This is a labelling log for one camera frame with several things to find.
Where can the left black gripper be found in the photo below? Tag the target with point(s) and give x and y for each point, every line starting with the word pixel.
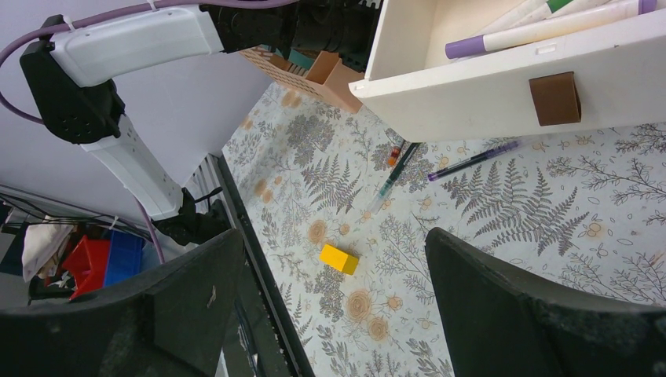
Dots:
pixel 346 28

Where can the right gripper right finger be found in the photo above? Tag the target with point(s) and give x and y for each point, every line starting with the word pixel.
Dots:
pixel 501 320

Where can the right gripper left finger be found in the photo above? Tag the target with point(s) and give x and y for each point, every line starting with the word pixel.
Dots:
pixel 167 321

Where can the purple capped white marker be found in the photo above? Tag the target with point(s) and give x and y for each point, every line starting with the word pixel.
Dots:
pixel 586 18

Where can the green capped white marker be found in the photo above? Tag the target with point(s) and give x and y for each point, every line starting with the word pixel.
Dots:
pixel 542 12

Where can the white top drawer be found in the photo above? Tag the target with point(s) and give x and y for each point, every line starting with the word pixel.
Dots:
pixel 605 76

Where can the peach plastic file organizer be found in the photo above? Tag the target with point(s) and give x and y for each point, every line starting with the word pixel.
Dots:
pixel 327 80

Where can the blue storage bin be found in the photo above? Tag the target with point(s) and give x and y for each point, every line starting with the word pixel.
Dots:
pixel 124 258

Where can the red storage bin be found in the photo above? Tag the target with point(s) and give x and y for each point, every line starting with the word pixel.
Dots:
pixel 87 264

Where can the orange clear pen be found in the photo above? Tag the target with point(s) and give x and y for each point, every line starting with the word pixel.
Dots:
pixel 396 153

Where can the blue pen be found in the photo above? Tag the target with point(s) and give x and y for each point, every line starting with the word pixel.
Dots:
pixel 490 153

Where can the clear green pen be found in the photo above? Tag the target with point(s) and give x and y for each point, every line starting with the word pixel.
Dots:
pixel 385 189

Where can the yellow eraser block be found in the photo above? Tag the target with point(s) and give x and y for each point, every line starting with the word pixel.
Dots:
pixel 338 259

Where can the floral table mat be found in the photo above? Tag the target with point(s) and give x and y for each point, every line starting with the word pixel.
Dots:
pixel 584 209

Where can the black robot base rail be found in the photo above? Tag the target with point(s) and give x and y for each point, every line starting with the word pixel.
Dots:
pixel 261 339

